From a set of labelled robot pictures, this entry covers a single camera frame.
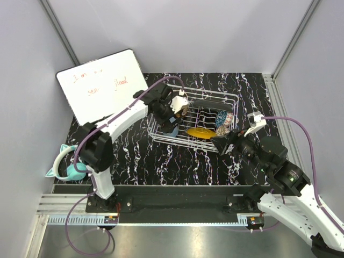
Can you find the light blue plastic cup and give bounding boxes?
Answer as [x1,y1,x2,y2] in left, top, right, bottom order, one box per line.
[167,126,178,137]

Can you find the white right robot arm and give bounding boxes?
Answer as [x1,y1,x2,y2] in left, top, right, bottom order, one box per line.
[210,131,343,257]

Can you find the white whiteboard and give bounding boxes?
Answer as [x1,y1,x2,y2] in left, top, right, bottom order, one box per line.
[56,49,148,126]

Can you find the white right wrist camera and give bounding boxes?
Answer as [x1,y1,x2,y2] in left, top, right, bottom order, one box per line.
[244,111,267,137]

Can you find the yellow round plate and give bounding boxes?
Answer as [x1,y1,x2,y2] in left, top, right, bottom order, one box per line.
[186,127,217,139]

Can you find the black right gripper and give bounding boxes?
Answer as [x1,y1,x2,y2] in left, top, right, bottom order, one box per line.
[209,125,270,174]

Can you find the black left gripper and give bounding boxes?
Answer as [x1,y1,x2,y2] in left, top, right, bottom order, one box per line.
[153,97,183,134]

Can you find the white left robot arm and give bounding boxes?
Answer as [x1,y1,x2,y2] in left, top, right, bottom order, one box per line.
[75,80,189,213]

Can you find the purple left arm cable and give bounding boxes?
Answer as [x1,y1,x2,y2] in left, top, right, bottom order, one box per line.
[64,75,186,255]

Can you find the blue patterned bowl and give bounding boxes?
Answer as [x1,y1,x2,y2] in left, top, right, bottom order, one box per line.
[215,110,234,128]

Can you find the teal cat ear headphones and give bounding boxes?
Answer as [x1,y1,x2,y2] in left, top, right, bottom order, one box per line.
[45,144,87,182]

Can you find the black floral square plate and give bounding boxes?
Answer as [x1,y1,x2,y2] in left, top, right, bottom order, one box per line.
[192,99,233,112]

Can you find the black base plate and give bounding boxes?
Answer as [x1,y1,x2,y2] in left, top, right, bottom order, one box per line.
[85,185,260,225]

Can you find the white wire dish rack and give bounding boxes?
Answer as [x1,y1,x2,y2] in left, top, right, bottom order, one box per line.
[148,87,239,153]

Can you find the black marble mat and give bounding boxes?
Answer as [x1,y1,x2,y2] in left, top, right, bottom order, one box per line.
[55,72,294,186]

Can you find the beige red patterned bowl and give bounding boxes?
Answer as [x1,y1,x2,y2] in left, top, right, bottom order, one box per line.
[216,124,230,137]

